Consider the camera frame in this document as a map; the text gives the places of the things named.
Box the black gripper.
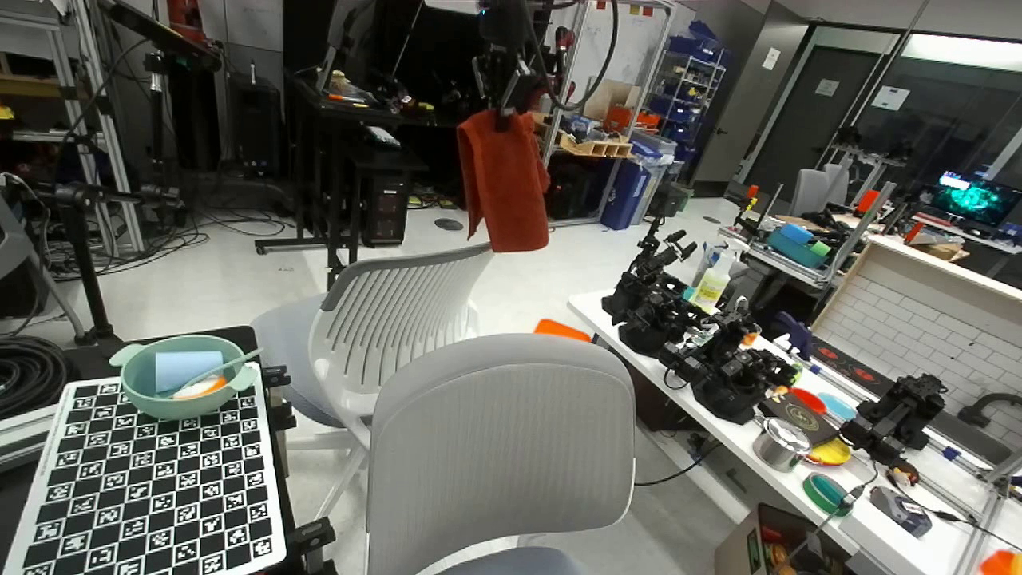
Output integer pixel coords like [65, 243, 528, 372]
[473, 0, 551, 121]

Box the orange towel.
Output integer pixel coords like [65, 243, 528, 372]
[458, 109, 556, 257]

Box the whiteboard on stand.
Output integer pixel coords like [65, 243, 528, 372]
[523, 0, 683, 232]

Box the blue bin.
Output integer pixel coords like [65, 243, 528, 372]
[599, 155, 669, 232]

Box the black equipment cart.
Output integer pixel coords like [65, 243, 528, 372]
[280, 73, 420, 258]

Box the blue storage shelf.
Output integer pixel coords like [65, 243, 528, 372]
[651, 19, 732, 172]

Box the small orange object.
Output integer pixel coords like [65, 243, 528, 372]
[533, 317, 595, 349]

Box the yellow green card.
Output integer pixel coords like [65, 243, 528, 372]
[690, 266, 735, 317]

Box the teal box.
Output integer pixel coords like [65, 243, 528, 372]
[768, 221, 836, 268]

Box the low black device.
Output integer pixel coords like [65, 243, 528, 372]
[679, 317, 799, 424]

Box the metal shelf rack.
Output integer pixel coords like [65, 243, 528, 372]
[0, 0, 147, 266]

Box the white work table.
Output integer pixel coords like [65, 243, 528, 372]
[564, 283, 1022, 575]

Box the white spoon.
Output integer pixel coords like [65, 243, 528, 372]
[173, 346, 265, 405]

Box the red lid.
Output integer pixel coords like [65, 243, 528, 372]
[786, 385, 832, 415]

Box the light blue cup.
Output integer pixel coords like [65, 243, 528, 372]
[154, 349, 229, 395]

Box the metal cup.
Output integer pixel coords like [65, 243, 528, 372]
[752, 415, 815, 475]

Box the white brick pattern board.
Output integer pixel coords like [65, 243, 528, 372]
[808, 235, 1022, 428]

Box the light blue plate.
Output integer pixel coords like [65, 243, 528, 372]
[817, 389, 864, 428]

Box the black tripod stand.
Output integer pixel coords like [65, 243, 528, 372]
[28, 179, 124, 349]

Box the teal bowl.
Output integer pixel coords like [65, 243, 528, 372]
[110, 333, 265, 424]

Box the glowing green monitor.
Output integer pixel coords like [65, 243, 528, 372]
[933, 166, 1008, 231]

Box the yellow bowl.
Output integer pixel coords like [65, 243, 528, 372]
[808, 434, 856, 468]

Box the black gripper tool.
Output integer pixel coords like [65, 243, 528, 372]
[841, 372, 953, 467]

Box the green round lid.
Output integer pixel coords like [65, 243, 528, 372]
[799, 474, 856, 520]

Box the black white calibration checkerboard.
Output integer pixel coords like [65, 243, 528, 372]
[3, 374, 295, 575]

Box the grey oval device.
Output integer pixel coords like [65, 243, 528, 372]
[865, 481, 935, 541]

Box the orange round object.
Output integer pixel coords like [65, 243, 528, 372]
[976, 547, 1022, 575]

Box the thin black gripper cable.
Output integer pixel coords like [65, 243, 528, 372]
[544, 0, 622, 116]

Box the thin black table cable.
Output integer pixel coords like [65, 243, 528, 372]
[634, 441, 717, 493]

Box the coiled black cable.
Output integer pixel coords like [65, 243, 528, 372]
[0, 336, 73, 422]

